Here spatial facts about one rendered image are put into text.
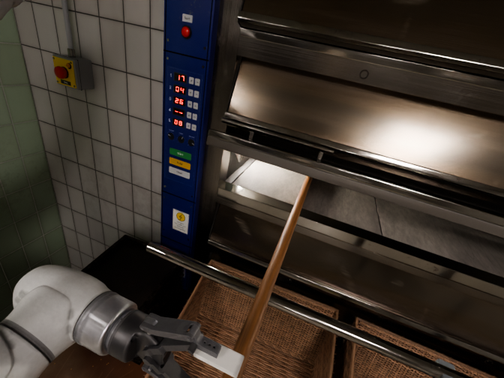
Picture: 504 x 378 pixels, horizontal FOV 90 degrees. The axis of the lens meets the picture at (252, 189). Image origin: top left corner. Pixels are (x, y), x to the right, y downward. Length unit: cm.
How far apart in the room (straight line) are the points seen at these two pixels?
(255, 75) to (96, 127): 71
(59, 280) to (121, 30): 78
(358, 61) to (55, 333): 84
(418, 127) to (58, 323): 88
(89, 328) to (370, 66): 81
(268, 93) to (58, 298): 69
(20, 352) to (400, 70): 92
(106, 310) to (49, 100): 105
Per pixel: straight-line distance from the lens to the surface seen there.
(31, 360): 55
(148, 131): 106
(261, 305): 57
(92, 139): 128
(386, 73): 78
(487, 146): 88
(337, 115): 79
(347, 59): 77
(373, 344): 67
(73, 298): 55
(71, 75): 115
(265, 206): 92
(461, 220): 76
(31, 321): 55
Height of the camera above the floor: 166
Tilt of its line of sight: 29 degrees down
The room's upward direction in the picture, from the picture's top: 12 degrees clockwise
